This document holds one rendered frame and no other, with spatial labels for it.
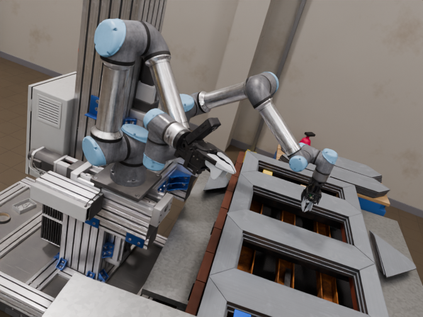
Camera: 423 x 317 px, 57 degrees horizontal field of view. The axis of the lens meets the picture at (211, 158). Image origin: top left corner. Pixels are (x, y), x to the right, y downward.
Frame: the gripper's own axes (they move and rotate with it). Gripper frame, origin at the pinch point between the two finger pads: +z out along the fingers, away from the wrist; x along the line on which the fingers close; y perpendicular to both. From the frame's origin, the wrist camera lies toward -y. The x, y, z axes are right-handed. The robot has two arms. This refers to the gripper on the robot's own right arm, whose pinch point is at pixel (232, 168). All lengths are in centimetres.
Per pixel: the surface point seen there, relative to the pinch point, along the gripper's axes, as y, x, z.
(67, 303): 44, 34, -11
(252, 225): 52, -67, -17
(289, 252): 54, -72, 4
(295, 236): 51, -81, 0
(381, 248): 52, -130, 30
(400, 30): -61, -323, -77
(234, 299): 56, -25, 8
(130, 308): 42.5, 21.6, -0.1
